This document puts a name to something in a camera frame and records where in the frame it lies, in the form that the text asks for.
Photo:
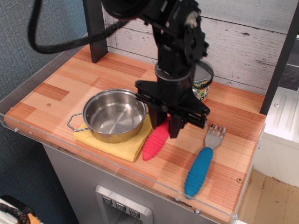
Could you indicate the dark grey right post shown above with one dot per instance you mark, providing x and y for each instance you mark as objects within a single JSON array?
[{"x": 281, "y": 63}]

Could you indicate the grey toy kitchen cabinet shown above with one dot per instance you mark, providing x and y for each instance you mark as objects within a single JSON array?
[{"x": 79, "y": 179}]

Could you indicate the orange plush object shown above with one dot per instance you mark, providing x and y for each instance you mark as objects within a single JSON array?
[{"x": 31, "y": 219}]

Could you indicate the peas and carrots toy can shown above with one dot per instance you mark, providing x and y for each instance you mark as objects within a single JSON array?
[{"x": 203, "y": 77}]

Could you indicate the silver dispenser button panel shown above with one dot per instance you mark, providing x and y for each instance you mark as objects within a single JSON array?
[{"x": 118, "y": 209}]

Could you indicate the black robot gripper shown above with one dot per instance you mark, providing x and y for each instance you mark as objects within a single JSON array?
[{"x": 174, "y": 97}]

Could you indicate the dark grey left post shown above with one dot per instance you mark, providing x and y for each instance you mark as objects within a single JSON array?
[{"x": 95, "y": 23}]

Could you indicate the stainless steel pot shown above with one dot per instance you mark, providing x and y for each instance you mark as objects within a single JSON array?
[{"x": 113, "y": 116}]

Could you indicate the blue handled metal fork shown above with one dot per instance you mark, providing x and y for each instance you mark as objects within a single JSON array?
[{"x": 199, "y": 169}]

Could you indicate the yellow folded cloth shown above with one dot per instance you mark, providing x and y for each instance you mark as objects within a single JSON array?
[{"x": 127, "y": 150}]

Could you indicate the clear acrylic guard rail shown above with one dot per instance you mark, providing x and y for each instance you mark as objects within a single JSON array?
[{"x": 42, "y": 114}]

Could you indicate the dark grey post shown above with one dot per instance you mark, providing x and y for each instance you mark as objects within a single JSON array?
[
  {"x": 95, "y": 23},
  {"x": 281, "y": 63}
]

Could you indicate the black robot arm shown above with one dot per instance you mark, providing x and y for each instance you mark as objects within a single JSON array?
[{"x": 181, "y": 45}]

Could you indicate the red handled metal spoon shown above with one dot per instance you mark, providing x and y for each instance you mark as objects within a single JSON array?
[{"x": 156, "y": 140}]

